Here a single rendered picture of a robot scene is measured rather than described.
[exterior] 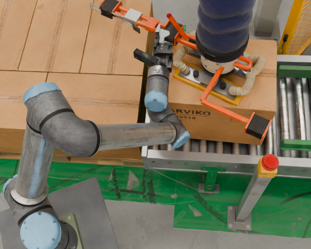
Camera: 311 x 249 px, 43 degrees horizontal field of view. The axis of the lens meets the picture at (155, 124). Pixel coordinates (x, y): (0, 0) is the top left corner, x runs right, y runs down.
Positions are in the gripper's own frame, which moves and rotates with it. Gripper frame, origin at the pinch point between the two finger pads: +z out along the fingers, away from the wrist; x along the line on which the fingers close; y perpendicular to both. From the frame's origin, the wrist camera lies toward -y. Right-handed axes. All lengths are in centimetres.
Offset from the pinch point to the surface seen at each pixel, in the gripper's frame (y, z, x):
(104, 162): -43, -20, -119
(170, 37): 4.6, 4.8, -10.5
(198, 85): 18.6, -12.1, -23.9
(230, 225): 43, -56, -119
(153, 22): -4.4, 14.4, -11.6
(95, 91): -43, 7, -66
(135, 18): -13.2, 16.8, -11.5
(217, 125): 29, -22, -46
